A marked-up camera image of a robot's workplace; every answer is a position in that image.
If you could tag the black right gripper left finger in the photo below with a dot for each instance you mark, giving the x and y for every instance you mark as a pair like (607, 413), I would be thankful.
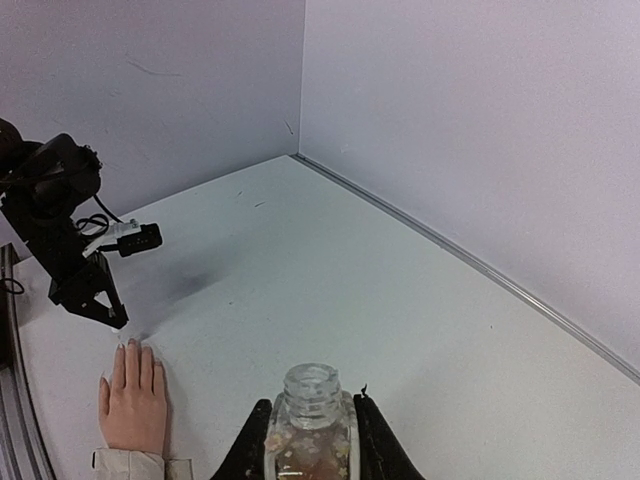
(245, 459)

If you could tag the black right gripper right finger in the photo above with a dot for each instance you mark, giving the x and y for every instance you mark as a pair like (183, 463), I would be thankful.
(382, 456)

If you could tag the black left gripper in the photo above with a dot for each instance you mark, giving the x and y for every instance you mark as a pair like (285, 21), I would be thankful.
(77, 293)

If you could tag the clear glitter nail polish bottle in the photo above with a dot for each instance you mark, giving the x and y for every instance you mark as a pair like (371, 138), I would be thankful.
(312, 431)

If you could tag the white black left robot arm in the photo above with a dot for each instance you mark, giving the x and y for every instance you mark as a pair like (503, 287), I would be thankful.
(42, 184)

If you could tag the mannequin hand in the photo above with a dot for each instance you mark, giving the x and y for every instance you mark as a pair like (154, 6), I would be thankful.
(133, 406)

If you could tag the beige sleeve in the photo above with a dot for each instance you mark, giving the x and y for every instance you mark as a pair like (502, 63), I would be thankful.
(113, 464)

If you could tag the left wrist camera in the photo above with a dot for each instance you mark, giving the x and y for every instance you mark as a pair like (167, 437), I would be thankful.
(126, 239)

